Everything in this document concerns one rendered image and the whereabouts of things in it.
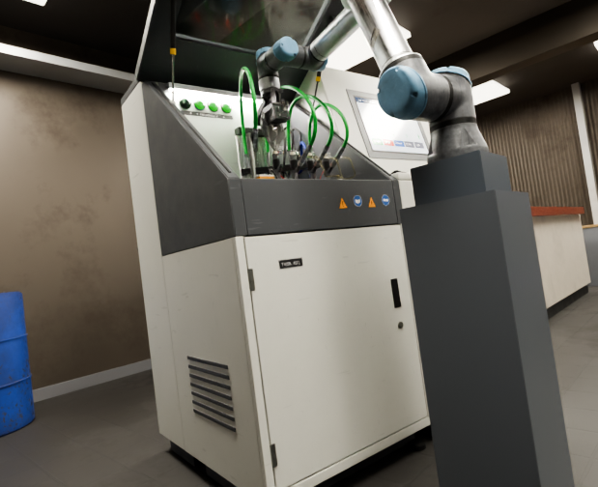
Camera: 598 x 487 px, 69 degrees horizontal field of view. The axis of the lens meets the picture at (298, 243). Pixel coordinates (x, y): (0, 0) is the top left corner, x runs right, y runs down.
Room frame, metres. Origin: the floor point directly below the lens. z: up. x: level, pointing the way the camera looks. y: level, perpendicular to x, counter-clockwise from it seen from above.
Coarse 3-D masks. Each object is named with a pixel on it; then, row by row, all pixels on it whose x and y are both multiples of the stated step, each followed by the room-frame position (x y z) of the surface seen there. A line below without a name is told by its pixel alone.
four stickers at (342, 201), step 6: (342, 198) 1.41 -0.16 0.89; (354, 198) 1.44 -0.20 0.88; (360, 198) 1.46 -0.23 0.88; (372, 198) 1.49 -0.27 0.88; (384, 198) 1.53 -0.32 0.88; (342, 204) 1.40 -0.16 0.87; (354, 204) 1.44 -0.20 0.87; (360, 204) 1.45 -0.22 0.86; (372, 204) 1.49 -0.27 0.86; (384, 204) 1.53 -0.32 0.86
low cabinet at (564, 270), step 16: (544, 208) 3.47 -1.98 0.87; (560, 208) 3.84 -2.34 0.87; (576, 208) 4.28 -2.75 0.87; (544, 224) 3.58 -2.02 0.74; (560, 224) 3.96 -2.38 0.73; (576, 224) 4.39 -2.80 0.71; (544, 240) 3.53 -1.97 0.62; (560, 240) 3.89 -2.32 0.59; (576, 240) 4.32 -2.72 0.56; (544, 256) 3.48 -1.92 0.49; (560, 256) 3.83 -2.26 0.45; (576, 256) 4.24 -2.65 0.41; (544, 272) 3.43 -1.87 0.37; (560, 272) 3.77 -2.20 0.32; (576, 272) 4.16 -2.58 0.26; (544, 288) 3.38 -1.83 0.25; (560, 288) 3.71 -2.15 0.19; (576, 288) 4.09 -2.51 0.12; (560, 304) 3.77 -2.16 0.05
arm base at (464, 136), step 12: (456, 120) 1.06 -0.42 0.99; (468, 120) 1.06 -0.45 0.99; (432, 132) 1.11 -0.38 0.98; (444, 132) 1.07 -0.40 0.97; (456, 132) 1.06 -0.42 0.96; (468, 132) 1.05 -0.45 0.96; (432, 144) 1.10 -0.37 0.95; (444, 144) 1.06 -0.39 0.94; (456, 144) 1.05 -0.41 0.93; (468, 144) 1.05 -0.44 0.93; (480, 144) 1.05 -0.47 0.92; (432, 156) 1.09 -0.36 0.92; (444, 156) 1.06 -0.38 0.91
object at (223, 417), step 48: (240, 240) 1.17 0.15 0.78; (192, 288) 1.42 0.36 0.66; (240, 288) 1.17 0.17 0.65; (192, 336) 1.46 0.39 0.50; (240, 336) 1.20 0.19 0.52; (192, 384) 1.50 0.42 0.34; (240, 384) 1.23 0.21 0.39; (192, 432) 1.55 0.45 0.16; (240, 432) 1.25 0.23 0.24; (240, 480) 1.29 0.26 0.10; (336, 480) 1.39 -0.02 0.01
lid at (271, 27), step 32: (160, 0) 1.39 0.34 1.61; (192, 0) 1.46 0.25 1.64; (224, 0) 1.50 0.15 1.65; (256, 0) 1.55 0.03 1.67; (288, 0) 1.60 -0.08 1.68; (320, 0) 1.66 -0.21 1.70; (160, 32) 1.49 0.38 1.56; (192, 32) 1.55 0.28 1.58; (224, 32) 1.61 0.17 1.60; (256, 32) 1.66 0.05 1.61; (288, 32) 1.72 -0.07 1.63; (320, 32) 1.77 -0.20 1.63; (160, 64) 1.59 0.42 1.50; (192, 64) 1.64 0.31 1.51; (224, 64) 1.70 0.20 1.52; (288, 96) 1.99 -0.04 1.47
